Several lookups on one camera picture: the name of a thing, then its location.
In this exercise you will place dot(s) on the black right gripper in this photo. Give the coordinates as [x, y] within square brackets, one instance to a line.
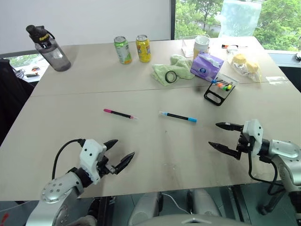
[245, 141]

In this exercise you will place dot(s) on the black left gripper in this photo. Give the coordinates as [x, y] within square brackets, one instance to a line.
[104, 166]

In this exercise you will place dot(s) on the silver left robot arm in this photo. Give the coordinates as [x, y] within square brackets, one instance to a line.
[56, 191]

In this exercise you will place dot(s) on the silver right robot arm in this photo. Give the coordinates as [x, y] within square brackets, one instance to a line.
[285, 150]

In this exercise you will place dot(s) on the pink capped black pen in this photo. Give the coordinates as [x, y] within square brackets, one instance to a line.
[120, 114]

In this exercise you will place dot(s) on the black marker holder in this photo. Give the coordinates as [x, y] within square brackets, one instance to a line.
[215, 96]

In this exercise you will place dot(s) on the blue capped black pen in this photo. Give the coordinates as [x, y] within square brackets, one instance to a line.
[178, 116]

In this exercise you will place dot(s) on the red marker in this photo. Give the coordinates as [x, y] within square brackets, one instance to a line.
[227, 46]

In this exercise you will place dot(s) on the clear plastic container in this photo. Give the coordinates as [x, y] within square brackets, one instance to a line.
[187, 48]

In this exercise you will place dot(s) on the orange capped marker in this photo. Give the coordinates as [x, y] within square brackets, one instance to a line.
[220, 85]

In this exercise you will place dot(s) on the blue capped marker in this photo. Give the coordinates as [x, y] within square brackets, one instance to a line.
[214, 81]

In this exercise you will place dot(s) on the clear zip bag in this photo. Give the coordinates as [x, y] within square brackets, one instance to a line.
[229, 78]

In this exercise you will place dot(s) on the grey rounded robot body shape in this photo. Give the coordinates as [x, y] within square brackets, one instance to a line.
[203, 202]
[145, 207]

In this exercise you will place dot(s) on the black table leg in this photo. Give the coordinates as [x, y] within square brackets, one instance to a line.
[240, 202]

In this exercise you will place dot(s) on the purple tissue pack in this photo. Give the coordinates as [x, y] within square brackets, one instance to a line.
[205, 67]

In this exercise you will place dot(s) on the plastic bag of yellow items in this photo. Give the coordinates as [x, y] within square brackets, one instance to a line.
[245, 64]

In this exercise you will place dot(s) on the clear plastic strip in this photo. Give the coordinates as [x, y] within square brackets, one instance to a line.
[276, 78]

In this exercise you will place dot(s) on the black tape roll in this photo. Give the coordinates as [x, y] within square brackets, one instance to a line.
[167, 80]

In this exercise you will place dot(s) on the small white eraser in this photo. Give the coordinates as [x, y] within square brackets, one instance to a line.
[231, 49]

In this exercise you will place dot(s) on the grey robot torso front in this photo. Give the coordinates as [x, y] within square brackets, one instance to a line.
[192, 220]

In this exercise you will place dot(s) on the light green towel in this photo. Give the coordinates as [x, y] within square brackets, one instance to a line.
[162, 71]

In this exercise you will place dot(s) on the white and yellow cup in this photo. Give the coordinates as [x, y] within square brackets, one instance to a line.
[201, 46]

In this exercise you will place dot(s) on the green drink can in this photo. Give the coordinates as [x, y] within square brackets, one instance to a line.
[123, 51]

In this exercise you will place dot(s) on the yellow drink can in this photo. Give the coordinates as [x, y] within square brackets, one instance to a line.
[143, 49]

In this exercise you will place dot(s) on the grey sports water bottle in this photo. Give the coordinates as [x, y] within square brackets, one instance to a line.
[54, 57]

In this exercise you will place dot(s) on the large clear plastic bag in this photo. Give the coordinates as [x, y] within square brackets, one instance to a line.
[240, 17]

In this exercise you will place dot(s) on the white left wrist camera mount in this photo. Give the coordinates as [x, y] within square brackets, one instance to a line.
[90, 153]

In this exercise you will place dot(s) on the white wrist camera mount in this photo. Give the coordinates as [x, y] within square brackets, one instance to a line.
[90, 153]
[255, 131]

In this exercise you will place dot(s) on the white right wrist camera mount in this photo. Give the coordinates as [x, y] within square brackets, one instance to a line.
[255, 131]

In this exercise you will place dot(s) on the black window frame post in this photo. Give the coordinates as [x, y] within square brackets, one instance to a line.
[172, 18]

